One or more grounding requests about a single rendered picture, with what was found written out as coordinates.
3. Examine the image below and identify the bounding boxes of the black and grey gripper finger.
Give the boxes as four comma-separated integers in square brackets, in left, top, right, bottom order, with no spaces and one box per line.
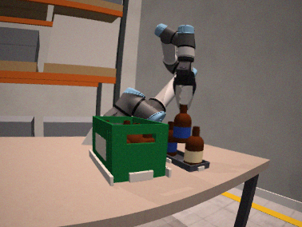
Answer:
[187,78,197,110]
[173,78,182,109]

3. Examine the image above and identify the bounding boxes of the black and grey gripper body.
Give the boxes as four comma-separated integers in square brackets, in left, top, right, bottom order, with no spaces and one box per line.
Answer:
[176,56,195,86]

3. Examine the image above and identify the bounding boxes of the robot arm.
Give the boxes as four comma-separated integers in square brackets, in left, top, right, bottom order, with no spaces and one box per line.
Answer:
[104,24,197,122]

